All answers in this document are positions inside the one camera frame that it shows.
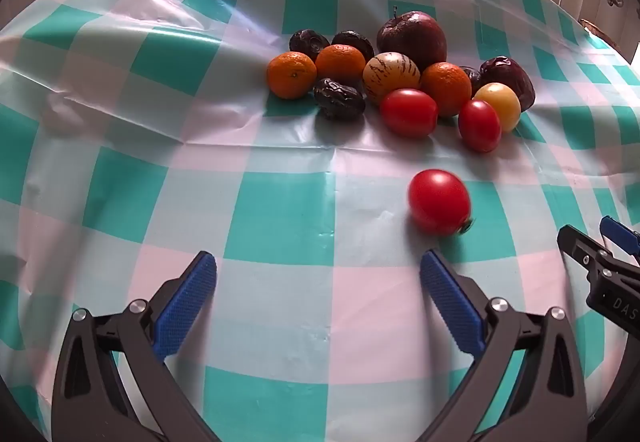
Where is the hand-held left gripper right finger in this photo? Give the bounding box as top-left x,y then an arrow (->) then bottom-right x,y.
415,249 -> 588,442

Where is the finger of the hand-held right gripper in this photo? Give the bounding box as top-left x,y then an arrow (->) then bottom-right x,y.
557,223 -> 616,282
599,215 -> 640,269

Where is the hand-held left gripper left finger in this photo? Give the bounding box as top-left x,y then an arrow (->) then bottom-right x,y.
51,250 -> 221,442

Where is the round red tomato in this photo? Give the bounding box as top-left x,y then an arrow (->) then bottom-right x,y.
407,169 -> 476,237

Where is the small red tomato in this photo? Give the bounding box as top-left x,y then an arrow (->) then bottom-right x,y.
458,99 -> 502,153

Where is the large reddish dried date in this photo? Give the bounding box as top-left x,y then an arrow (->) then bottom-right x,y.
479,56 -> 536,113

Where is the oval red tomato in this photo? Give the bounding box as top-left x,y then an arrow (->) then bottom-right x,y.
379,88 -> 439,139

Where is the striped yellow pepino melon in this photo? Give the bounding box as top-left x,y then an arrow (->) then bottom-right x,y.
362,52 -> 422,105

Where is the dark red apple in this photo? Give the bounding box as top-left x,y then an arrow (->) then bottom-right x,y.
376,6 -> 448,73

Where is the teal checkered tablecloth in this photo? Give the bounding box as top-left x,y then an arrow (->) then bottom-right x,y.
0,0 -> 640,442

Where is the yellow tomato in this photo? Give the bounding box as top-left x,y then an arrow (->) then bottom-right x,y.
473,82 -> 522,133

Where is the small dark dried date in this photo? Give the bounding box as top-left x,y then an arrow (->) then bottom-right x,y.
459,66 -> 482,95

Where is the orange mandarin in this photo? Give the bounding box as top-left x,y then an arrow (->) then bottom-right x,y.
266,51 -> 318,100
315,44 -> 367,85
420,62 -> 473,118

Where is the brown woven basket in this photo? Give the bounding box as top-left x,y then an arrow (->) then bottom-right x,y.
580,19 -> 618,43

